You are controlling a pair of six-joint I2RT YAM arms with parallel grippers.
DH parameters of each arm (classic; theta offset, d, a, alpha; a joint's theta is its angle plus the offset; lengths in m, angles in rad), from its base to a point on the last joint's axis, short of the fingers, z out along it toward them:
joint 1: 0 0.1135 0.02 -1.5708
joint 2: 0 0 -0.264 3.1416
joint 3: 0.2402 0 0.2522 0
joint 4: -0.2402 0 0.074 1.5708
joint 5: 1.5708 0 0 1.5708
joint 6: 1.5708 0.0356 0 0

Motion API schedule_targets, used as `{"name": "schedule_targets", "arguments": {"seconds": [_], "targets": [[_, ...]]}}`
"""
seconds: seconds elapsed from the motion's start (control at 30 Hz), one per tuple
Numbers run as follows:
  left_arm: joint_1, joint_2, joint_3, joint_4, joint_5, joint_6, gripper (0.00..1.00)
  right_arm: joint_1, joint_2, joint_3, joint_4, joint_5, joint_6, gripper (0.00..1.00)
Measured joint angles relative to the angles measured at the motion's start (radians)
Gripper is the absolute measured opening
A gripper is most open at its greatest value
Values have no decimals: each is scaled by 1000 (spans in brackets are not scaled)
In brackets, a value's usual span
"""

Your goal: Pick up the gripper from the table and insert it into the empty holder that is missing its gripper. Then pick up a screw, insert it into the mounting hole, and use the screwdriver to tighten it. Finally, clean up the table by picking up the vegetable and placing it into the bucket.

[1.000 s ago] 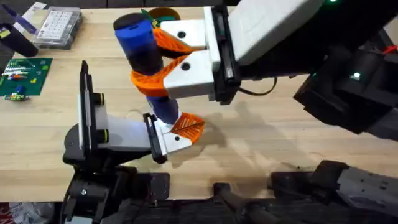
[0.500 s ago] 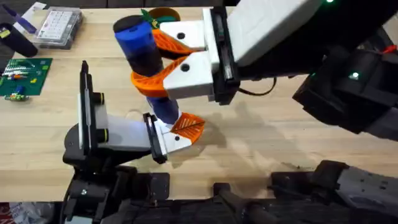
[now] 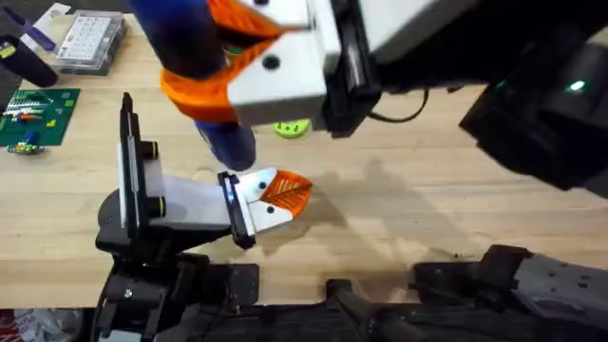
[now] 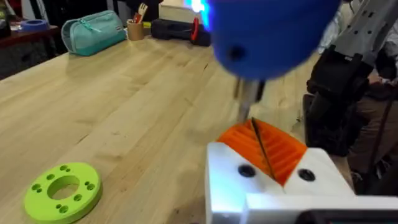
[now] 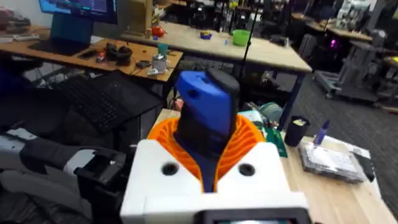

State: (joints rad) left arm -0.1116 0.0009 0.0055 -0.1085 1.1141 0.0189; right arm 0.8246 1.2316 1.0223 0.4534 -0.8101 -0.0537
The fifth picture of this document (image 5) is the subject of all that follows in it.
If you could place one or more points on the grey tape roll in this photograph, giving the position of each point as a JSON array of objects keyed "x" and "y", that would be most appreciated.
[{"x": 272, "y": 111}]

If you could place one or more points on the clear bag of parts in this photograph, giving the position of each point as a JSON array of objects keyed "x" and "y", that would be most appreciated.
[{"x": 331, "y": 161}]

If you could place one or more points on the dark laptop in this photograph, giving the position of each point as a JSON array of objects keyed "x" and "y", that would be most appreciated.
[{"x": 66, "y": 35}]

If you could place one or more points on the black cup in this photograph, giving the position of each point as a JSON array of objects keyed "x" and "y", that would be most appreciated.
[{"x": 296, "y": 130}]

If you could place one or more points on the blue yellow toy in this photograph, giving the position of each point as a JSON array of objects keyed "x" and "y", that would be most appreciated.
[{"x": 206, "y": 35}]

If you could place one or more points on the teal cup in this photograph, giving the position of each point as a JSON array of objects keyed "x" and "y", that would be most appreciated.
[{"x": 162, "y": 49}]

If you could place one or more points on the silver can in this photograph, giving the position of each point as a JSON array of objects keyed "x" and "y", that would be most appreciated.
[{"x": 159, "y": 63}]

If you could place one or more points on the long wooden table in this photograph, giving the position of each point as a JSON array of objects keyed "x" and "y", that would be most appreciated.
[{"x": 217, "y": 51}]

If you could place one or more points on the black headphones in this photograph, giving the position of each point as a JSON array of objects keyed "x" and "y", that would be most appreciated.
[{"x": 119, "y": 53}]

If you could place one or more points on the white orange right gripper right finger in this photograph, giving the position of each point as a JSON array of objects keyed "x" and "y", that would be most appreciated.
[{"x": 264, "y": 177}]

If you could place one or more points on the purple marker pen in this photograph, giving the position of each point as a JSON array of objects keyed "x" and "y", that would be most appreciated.
[{"x": 321, "y": 133}]

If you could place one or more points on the green board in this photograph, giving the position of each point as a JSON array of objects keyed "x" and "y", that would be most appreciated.
[{"x": 277, "y": 141}]

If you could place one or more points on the red toy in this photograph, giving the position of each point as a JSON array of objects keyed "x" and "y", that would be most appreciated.
[{"x": 158, "y": 31}]

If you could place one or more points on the wooden desk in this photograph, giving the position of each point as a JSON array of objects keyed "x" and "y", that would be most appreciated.
[{"x": 77, "y": 60}]

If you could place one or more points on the white orange right gripper left finger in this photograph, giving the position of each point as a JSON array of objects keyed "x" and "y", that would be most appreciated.
[{"x": 149, "y": 183}]

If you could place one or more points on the blue electric screwdriver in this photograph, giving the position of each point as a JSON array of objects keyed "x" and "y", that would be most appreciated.
[{"x": 207, "y": 105}]

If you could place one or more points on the green bucket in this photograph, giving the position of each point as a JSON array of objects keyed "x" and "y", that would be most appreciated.
[{"x": 241, "y": 38}]

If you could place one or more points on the black keyboard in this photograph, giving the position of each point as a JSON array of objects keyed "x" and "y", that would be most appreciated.
[{"x": 102, "y": 99}]

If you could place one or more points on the grey wheeled cart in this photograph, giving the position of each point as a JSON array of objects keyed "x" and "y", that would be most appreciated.
[{"x": 354, "y": 74}]

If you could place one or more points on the computer monitor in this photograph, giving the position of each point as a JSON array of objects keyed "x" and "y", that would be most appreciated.
[{"x": 81, "y": 7}]

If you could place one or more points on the black stand pole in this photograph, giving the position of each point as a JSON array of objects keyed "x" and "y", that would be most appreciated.
[{"x": 248, "y": 40}]

